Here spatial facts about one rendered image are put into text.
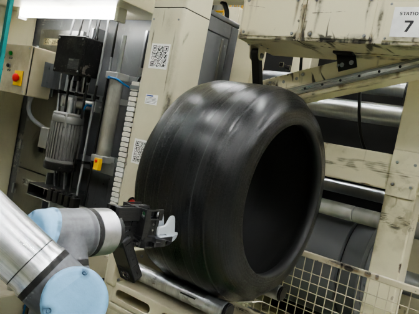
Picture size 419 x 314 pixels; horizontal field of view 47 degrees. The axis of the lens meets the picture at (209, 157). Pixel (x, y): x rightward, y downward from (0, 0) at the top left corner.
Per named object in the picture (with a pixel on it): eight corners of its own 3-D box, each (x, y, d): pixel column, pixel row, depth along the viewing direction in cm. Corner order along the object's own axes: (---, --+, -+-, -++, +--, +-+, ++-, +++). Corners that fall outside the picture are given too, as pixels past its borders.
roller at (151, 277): (131, 275, 138) (120, 273, 135) (136, 260, 139) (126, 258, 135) (231, 322, 118) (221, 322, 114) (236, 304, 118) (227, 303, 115)
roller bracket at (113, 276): (104, 283, 134) (110, 249, 133) (192, 267, 166) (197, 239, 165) (112, 288, 132) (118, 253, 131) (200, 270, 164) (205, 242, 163)
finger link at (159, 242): (177, 238, 104) (149, 240, 97) (176, 245, 104) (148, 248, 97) (161, 232, 107) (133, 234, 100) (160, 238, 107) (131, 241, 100)
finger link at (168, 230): (190, 216, 109) (163, 217, 101) (185, 242, 109) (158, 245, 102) (179, 213, 111) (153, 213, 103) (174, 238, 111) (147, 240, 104)
